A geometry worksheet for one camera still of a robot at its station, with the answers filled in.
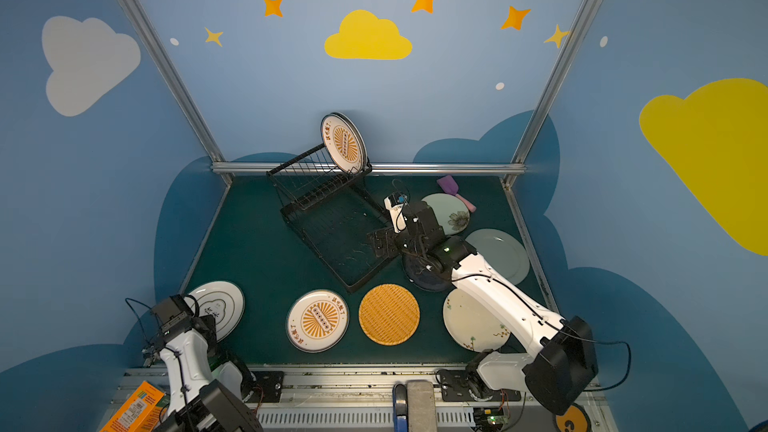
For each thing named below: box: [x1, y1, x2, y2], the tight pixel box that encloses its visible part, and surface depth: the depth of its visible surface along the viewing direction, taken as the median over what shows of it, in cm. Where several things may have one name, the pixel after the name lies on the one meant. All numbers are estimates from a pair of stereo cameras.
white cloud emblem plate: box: [187, 281, 246, 343], surface depth 89 cm
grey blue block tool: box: [392, 380, 437, 432], surface depth 70 cm
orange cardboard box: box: [99, 380, 170, 432], surface depth 69 cm
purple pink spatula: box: [437, 175, 477, 213], surface depth 121 cm
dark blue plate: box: [402, 253, 455, 292], surface depth 58 cm
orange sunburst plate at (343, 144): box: [321, 114, 365, 175], surface depth 95 cm
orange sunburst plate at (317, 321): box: [286, 289, 350, 353], surface depth 86 cm
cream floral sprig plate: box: [443, 287, 511, 352], surface depth 85 cm
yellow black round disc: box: [555, 403, 592, 432], surface depth 72 cm
